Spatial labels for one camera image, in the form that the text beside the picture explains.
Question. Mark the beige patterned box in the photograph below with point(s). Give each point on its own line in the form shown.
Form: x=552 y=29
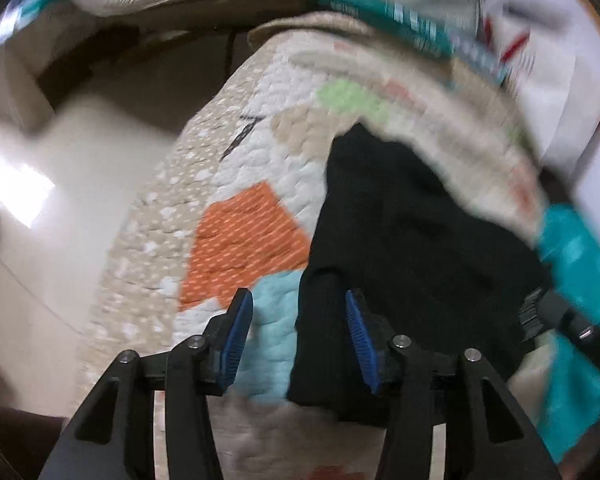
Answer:
x=15 y=75

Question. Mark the teal star blanket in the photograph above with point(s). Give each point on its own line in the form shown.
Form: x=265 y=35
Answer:
x=575 y=270

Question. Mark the white pillow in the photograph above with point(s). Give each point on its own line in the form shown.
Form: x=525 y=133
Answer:
x=560 y=60

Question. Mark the long green packet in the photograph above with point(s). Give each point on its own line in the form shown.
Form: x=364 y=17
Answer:
x=385 y=15

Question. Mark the black pants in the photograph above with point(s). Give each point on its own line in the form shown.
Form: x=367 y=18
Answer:
x=410 y=250

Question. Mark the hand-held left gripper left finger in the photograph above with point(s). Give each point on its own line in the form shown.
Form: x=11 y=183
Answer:
x=235 y=340

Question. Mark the quilted patchwork blanket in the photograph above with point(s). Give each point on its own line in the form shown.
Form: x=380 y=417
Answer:
x=240 y=185

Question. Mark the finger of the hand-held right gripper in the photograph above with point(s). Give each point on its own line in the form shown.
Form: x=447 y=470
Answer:
x=575 y=325

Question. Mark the teal box with shapes print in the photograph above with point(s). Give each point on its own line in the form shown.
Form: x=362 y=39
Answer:
x=480 y=57

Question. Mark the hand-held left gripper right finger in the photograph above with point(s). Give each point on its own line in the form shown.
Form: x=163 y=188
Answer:
x=360 y=345

